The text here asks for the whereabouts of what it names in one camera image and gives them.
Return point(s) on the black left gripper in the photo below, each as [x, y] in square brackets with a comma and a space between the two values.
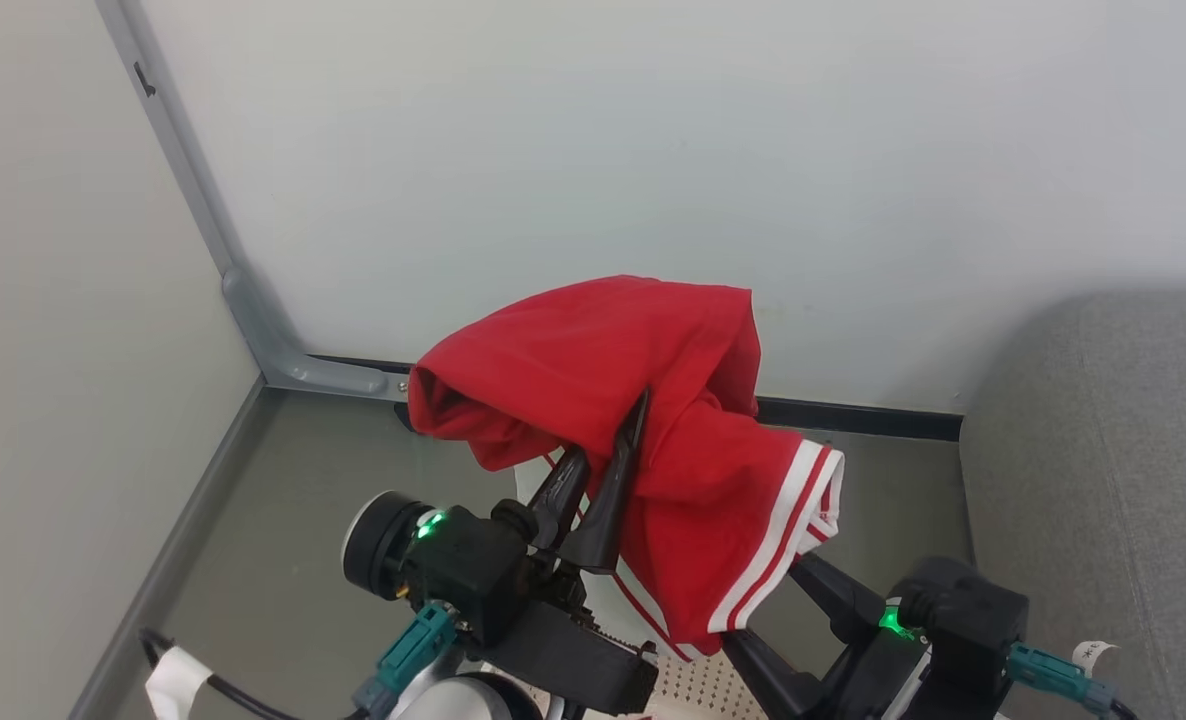
[573, 660]

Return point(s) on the red shorts with white stripes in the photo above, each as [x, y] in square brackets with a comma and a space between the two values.
[673, 400]

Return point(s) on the white perforated laundry basket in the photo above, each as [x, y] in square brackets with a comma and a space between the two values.
[698, 690]

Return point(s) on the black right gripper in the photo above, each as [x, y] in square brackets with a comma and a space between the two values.
[868, 680]

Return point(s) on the grey fabric sofa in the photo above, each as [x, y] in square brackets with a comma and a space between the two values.
[1103, 500]

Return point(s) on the grey metal frame post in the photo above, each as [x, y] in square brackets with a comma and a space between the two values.
[253, 310]

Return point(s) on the grey wall skirting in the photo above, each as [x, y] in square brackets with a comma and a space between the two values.
[163, 570]

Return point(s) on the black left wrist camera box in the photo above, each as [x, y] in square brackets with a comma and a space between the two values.
[468, 570]

